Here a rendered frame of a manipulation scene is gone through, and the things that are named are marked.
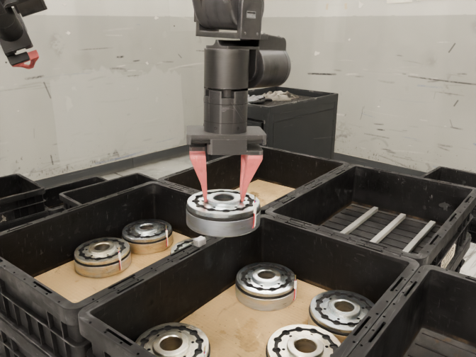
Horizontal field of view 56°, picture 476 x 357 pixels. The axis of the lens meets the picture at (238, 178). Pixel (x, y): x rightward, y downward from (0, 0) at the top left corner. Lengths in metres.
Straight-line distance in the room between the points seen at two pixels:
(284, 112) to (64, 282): 1.56
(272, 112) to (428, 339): 1.56
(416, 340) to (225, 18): 0.52
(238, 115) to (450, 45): 3.36
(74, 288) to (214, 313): 0.26
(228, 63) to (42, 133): 3.32
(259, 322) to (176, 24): 3.89
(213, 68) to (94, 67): 3.42
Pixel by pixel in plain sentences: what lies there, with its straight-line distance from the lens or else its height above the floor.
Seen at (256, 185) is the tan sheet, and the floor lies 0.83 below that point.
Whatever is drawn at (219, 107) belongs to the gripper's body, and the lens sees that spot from 0.57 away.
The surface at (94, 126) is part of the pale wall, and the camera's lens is 4.02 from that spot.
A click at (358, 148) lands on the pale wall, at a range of 4.29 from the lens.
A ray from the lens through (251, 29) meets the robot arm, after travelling 0.56.
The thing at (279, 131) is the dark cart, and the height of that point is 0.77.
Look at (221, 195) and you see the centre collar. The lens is 0.64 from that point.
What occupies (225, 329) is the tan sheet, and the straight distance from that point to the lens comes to 0.72.
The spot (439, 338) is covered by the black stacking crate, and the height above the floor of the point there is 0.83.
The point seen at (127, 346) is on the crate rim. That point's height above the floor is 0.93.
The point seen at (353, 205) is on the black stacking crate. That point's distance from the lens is 1.19.
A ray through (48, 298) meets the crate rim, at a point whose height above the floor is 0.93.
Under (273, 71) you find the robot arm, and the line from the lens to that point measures 0.62.
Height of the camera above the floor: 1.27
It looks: 19 degrees down
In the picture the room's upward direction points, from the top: straight up
